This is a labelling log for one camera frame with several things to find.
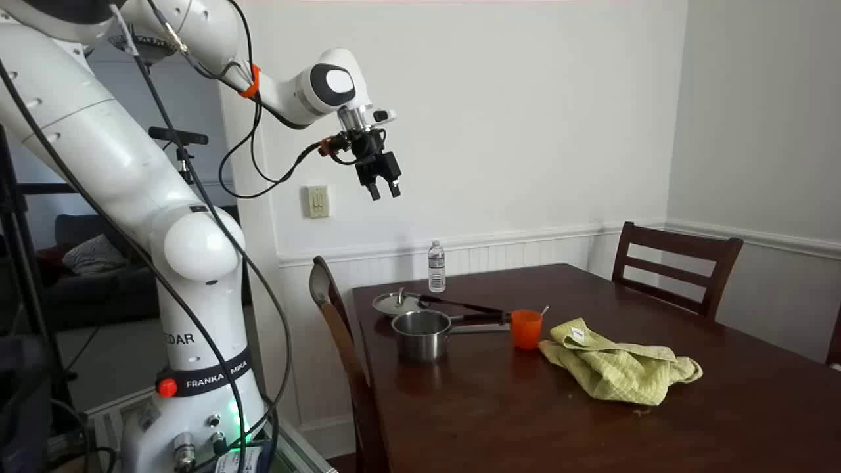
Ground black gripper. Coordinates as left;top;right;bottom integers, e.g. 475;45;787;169
353;129;403;199

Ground black metal tongs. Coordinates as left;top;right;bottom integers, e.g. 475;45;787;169
417;294;511;322

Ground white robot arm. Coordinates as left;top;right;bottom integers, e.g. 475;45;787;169
0;0;400;473

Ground clear water bottle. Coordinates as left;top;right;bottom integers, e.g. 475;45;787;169
429;241;448;294

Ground glass pot lid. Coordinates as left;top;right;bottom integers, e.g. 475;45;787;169
373;292;420;319

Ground steel saucepan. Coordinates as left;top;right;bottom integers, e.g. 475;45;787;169
392;311;511;362

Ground orange plastic cup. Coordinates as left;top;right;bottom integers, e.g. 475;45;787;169
511;311;545;351

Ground dark wooden chair near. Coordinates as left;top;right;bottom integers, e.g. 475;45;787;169
307;255;390;473

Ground dark wooden chair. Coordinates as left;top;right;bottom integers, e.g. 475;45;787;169
613;221;743;320
307;255;390;473

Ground yellow-green cloth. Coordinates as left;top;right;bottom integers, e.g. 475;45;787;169
540;319;705;407

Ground dark sofa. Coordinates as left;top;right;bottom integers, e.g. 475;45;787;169
38;216;158;330

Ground dark wooden chair far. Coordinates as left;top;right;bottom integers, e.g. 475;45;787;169
613;221;743;320

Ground black tripod stand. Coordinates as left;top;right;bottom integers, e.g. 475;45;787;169
0;132;89;473

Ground white wall light switch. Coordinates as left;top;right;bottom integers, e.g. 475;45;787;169
302;187;331;217

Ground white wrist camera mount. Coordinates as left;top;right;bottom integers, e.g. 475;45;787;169
340;104;398;132

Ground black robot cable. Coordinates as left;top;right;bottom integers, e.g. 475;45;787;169
0;0;362;473

